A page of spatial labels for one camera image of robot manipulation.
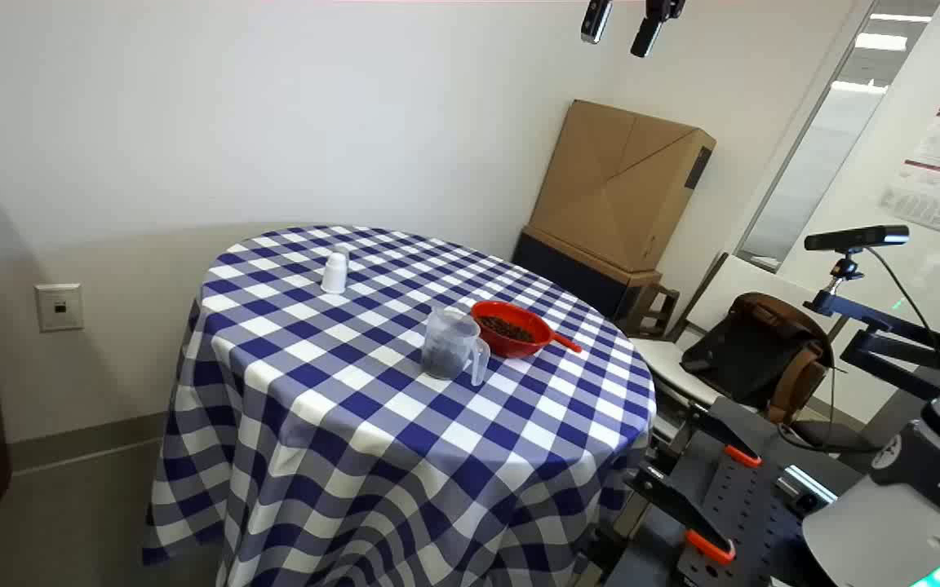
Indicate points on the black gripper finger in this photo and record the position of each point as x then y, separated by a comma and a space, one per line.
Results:
655, 24
595, 22

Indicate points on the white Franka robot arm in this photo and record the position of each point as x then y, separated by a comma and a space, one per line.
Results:
905, 533

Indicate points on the flat brown cardboard box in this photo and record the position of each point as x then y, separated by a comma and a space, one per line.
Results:
619, 184

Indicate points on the black storage box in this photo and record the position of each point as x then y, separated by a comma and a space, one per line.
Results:
580, 281

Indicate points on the red plastic bowl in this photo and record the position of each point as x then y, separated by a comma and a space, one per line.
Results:
508, 331

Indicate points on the clear plastic measuring cup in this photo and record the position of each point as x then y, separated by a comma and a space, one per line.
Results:
449, 347

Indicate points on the small white plastic bottle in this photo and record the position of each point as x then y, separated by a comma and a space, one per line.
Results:
335, 278

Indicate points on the blue white checked tablecloth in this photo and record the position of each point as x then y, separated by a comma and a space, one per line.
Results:
384, 434

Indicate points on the grey perforated mounting plate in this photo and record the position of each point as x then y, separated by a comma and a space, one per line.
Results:
753, 509

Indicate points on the black bar camera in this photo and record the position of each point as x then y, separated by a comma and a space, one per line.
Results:
857, 237

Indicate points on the black camera stand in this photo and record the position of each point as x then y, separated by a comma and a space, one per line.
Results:
897, 336

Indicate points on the white wall outlet plate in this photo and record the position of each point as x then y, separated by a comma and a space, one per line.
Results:
61, 308

